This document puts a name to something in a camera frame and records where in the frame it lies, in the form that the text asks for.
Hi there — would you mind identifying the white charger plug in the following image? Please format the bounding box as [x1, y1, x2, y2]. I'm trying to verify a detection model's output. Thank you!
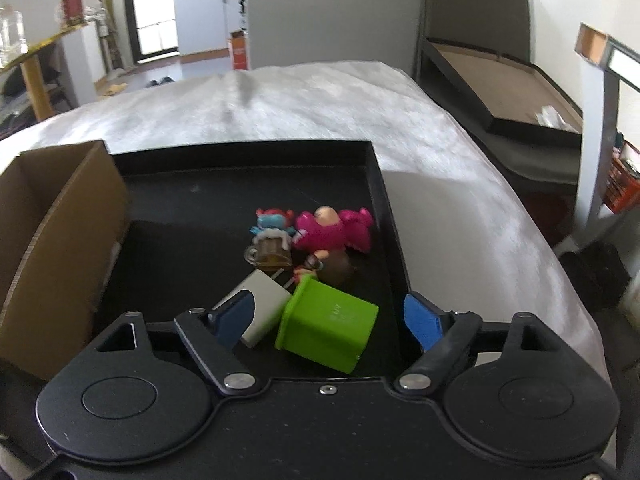
[212, 268, 293, 348]

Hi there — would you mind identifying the black-framed glass door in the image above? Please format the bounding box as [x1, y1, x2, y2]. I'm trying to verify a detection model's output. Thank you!
[124, 0, 179, 58]

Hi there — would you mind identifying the white side shelf table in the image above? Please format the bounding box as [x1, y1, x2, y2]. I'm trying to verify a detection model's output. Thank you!
[574, 22, 640, 248]

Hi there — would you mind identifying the blue red toy figure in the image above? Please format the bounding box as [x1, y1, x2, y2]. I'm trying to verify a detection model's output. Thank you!
[249, 207, 297, 241]

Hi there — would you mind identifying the brown round toy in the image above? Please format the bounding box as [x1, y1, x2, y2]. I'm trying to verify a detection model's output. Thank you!
[317, 250, 359, 286]

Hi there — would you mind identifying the pink plush toy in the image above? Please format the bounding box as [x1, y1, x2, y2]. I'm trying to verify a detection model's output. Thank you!
[292, 205, 375, 256]

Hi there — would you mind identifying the gold-edged round table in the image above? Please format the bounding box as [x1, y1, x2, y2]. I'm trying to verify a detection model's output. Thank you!
[0, 24, 93, 122]

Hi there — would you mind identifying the brown cardboard box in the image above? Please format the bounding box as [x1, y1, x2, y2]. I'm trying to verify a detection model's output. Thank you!
[0, 140, 132, 382]

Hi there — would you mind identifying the dark bag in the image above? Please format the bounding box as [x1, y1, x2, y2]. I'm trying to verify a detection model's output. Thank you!
[559, 244, 632, 313]

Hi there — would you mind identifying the large glass bottle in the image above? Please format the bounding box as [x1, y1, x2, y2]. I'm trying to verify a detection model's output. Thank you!
[0, 6, 29, 57]

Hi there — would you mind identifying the toy beer mug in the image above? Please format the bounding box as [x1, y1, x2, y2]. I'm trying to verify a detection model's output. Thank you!
[243, 234, 293, 267]

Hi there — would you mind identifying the white kitchen cabinet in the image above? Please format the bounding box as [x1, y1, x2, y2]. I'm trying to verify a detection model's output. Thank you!
[171, 0, 248, 57]

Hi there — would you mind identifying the orange cardboard box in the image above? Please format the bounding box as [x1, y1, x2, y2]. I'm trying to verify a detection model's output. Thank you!
[228, 30, 250, 71]

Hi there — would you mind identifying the white plastic bag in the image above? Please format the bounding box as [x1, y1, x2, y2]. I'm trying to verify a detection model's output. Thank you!
[81, 0, 109, 22]

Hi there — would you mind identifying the green plastic cube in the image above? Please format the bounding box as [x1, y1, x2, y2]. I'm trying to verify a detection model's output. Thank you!
[274, 275, 380, 375]

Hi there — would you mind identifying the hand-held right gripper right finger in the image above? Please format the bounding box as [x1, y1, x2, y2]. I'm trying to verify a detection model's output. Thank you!
[392, 291, 557, 396]

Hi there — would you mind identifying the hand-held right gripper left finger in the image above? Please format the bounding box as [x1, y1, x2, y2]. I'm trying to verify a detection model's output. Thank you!
[91, 290, 272, 396]

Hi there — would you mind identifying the white crumpled tissue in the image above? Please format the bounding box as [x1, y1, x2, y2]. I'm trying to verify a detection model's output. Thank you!
[535, 105, 578, 131]

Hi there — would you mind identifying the black tray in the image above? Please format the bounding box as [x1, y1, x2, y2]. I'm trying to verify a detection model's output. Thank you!
[97, 140, 422, 380]

